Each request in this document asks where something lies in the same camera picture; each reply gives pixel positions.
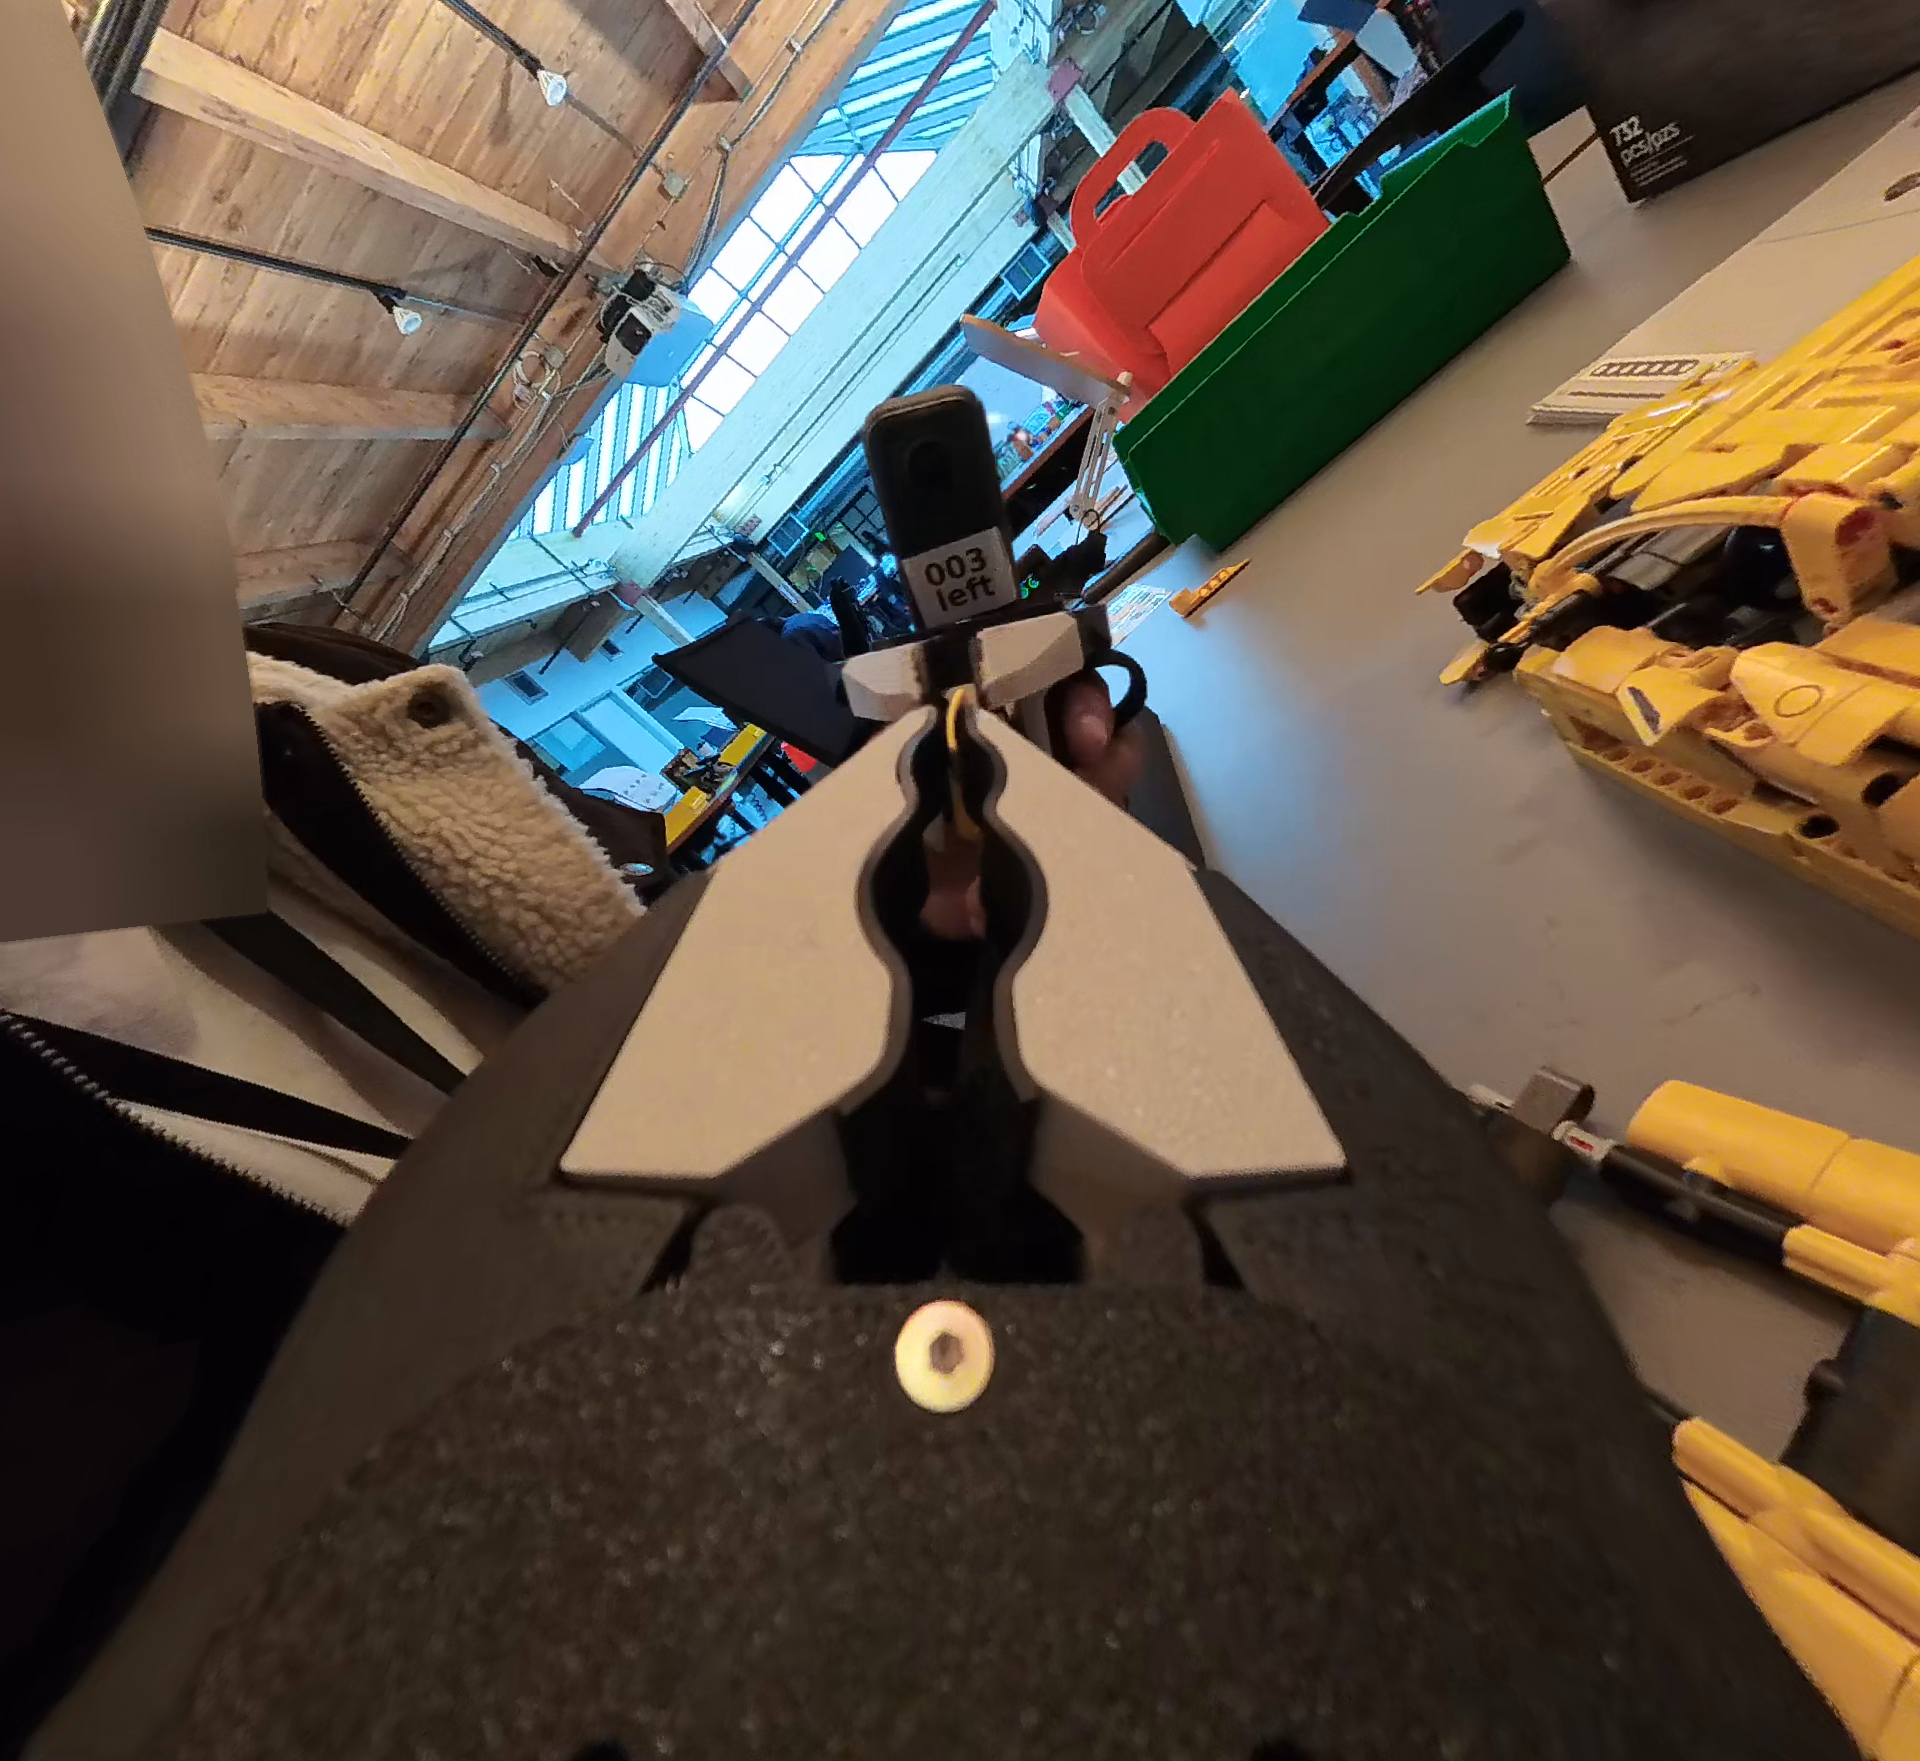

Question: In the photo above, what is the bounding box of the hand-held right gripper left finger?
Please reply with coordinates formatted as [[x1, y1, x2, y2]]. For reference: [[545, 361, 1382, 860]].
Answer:
[[558, 706, 931, 1240]]

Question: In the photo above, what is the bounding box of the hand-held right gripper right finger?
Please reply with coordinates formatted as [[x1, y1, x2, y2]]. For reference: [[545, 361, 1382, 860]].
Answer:
[[970, 706, 1348, 1240]]

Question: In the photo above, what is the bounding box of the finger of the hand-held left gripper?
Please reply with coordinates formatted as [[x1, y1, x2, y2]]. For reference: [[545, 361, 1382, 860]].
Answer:
[[971, 616, 1090, 709], [841, 642, 945, 729]]

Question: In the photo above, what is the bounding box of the yellow brick door panel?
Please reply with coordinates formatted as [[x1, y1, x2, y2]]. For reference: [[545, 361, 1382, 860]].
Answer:
[[940, 684, 990, 846]]

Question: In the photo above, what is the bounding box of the yellow brick car model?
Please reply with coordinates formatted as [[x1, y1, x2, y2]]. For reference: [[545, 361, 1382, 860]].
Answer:
[[1418, 260, 1920, 939]]

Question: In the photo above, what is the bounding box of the person's left hand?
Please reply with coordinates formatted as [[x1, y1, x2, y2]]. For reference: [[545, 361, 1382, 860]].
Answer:
[[1045, 674, 1154, 807]]

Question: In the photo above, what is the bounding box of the wooden document stand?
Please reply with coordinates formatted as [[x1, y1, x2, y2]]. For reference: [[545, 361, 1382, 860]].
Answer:
[[960, 313, 1147, 534]]

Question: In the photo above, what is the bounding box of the ceiling mounted device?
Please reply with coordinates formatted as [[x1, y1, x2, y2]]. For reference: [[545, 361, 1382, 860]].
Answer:
[[598, 270, 682, 380]]

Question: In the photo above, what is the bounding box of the red plastic carry case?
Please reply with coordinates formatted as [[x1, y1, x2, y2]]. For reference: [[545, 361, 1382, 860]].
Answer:
[[1034, 88, 1334, 406]]

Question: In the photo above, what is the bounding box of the green storage bin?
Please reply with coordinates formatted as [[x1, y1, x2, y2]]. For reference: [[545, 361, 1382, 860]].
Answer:
[[1110, 88, 1574, 554]]

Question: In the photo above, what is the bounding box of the yellow brick rear subassembly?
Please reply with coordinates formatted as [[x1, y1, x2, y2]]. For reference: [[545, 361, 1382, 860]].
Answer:
[[1478, 1073, 1920, 1761]]

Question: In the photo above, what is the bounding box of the open instruction booklet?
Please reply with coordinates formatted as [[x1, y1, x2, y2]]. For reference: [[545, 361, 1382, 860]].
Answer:
[[1525, 65, 1920, 429]]

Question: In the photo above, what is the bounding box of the dark toy car set box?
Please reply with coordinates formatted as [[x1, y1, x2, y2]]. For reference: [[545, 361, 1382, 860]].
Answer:
[[1464, 0, 1920, 203]]

